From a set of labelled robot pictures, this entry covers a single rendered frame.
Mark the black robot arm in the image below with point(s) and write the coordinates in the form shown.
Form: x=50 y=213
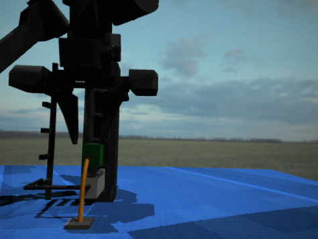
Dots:
x=42 y=20

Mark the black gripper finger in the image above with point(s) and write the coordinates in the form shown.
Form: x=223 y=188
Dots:
x=112 y=102
x=68 y=104

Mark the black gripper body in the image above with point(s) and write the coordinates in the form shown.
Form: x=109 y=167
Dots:
x=34 y=79

